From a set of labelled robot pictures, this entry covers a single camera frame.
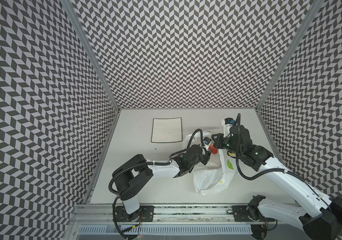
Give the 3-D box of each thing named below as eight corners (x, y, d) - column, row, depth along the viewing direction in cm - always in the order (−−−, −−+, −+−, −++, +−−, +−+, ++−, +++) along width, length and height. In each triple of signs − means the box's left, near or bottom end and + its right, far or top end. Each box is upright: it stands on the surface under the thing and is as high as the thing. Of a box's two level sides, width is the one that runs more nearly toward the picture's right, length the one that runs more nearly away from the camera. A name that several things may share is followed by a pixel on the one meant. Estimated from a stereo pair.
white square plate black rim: (151, 142, 102) (150, 140, 99) (154, 120, 114) (153, 117, 112) (182, 142, 102) (182, 140, 99) (181, 120, 114) (181, 117, 112)
